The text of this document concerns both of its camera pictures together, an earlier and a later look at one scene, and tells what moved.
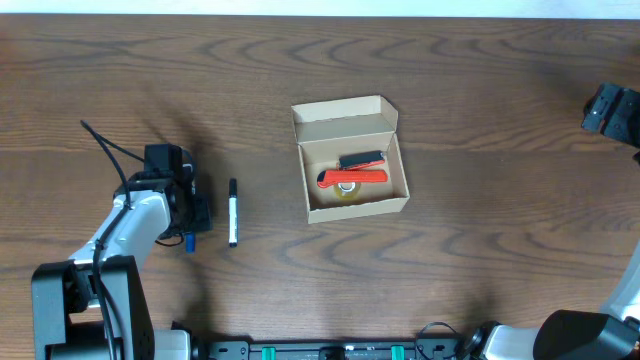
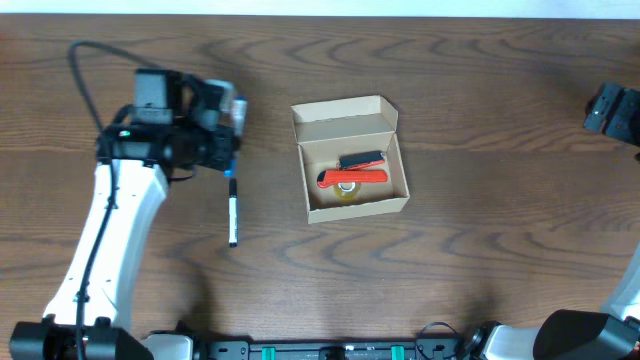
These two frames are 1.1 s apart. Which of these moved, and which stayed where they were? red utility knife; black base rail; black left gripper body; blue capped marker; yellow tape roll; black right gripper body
Moved: black left gripper body; blue capped marker
Stayed: black base rail; red utility knife; yellow tape roll; black right gripper body
